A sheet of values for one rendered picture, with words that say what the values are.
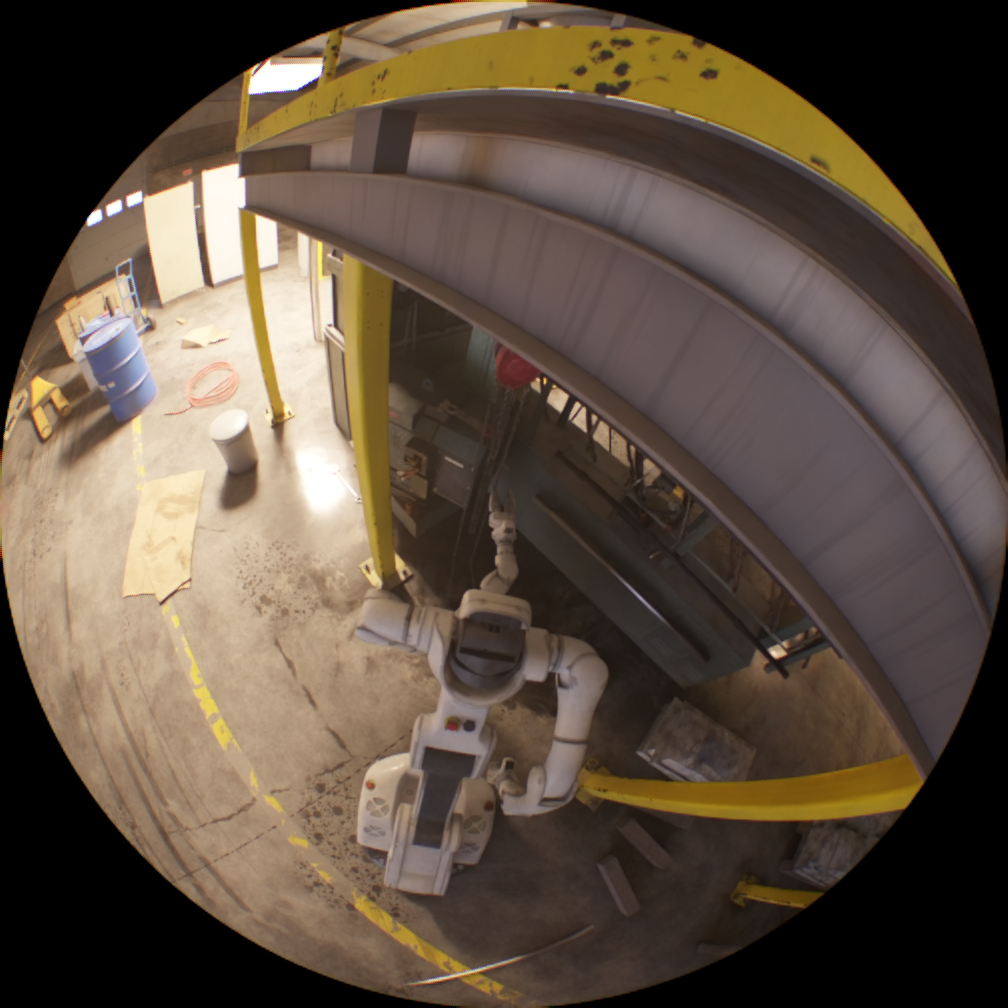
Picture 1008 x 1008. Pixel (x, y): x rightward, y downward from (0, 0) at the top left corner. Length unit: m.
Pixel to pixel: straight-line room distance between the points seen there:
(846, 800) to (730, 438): 0.86
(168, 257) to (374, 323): 6.09
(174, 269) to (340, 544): 5.70
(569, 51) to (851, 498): 0.59
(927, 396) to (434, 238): 1.00
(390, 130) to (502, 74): 0.34
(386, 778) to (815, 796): 1.42
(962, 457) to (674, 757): 1.86
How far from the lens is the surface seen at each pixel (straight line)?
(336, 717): 1.98
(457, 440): 1.61
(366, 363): 1.01
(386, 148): 0.85
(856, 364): 0.85
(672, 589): 1.88
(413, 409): 1.66
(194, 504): 2.84
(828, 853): 3.36
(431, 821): 1.33
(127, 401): 4.13
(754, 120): 0.41
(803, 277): 0.84
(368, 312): 0.94
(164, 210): 6.78
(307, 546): 2.29
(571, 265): 0.50
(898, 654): 0.64
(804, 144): 0.40
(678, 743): 2.18
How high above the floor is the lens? 1.93
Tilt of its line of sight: 52 degrees down
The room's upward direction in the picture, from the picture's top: 21 degrees clockwise
